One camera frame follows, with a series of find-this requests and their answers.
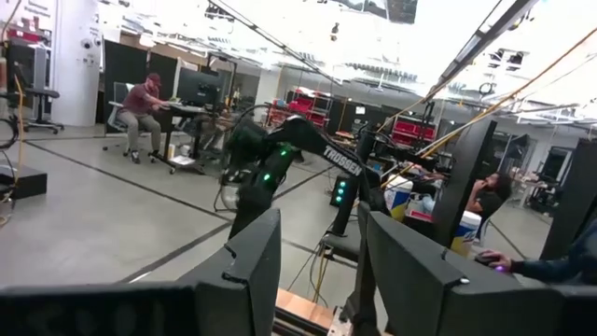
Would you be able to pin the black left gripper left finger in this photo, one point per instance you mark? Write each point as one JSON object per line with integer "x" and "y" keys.
{"x": 252, "y": 280}

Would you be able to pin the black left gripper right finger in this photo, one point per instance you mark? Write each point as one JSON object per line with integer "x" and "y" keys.
{"x": 406, "y": 280}

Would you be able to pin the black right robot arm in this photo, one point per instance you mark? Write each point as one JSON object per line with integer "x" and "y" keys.
{"x": 326, "y": 149}

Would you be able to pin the person's forearm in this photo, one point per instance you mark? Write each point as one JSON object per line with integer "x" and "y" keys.
{"x": 559, "y": 261}

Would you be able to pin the white wipes tub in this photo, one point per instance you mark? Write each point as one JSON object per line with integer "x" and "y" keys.
{"x": 398, "y": 196}
{"x": 466, "y": 233}

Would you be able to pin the computer mouse with purple light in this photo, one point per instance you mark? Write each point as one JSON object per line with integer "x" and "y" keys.
{"x": 487, "y": 261}

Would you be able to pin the person's hand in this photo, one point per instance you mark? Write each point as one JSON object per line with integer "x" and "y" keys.
{"x": 495, "y": 260}

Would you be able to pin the red storage shelf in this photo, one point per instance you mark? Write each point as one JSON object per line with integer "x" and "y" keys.
{"x": 310, "y": 107}

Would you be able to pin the black office desk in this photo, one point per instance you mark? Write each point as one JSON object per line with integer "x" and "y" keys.
{"x": 184, "y": 112}

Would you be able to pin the person with raised hand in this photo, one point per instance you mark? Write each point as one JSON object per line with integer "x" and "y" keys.
{"x": 490, "y": 198}

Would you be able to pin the black computer monitor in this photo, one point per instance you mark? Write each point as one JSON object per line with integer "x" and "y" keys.
{"x": 198, "y": 88}

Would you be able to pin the person seated at desk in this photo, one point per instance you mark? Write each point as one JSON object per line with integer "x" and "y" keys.
{"x": 140, "y": 107}

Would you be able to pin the red storage bins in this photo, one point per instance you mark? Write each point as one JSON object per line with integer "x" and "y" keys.
{"x": 412, "y": 130}

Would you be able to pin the grey office chair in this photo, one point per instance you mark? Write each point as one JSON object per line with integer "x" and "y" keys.
{"x": 116, "y": 116}

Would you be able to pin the black partition panel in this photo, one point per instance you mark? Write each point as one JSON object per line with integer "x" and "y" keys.
{"x": 126, "y": 65}

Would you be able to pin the black box on floor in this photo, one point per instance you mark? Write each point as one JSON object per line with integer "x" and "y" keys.
{"x": 28, "y": 182}

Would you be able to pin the white pillar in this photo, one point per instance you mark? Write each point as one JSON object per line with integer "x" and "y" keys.
{"x": 77, "y": 60}

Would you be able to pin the black stool chair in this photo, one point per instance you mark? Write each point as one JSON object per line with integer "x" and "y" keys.
{"x": 42, "y": 100}

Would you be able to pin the thin black frame post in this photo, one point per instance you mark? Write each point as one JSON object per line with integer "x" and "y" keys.
{"x": 365, "y": 280}

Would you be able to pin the wide black frame post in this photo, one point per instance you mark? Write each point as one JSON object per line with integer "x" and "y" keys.
{"x": 466, "y": 177}

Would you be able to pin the overhead frame rail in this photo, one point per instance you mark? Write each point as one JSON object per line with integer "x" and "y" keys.
{"x": 480, "y": 39}

